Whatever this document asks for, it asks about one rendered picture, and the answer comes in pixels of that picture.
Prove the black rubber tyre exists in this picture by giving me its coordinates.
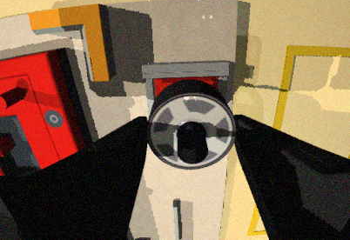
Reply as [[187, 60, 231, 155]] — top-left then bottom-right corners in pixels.
[[147, 79, 237, 170]]

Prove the yellow rectangular outline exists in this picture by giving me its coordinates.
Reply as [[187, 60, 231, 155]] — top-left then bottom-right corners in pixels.
[[246, 44, 350, 236]]

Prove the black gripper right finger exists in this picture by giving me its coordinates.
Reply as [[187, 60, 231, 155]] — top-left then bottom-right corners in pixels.
[[233, 114, 350, 240]]

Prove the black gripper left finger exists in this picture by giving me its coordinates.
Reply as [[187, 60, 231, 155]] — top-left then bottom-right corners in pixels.
[[0, 115, 148, 240]]

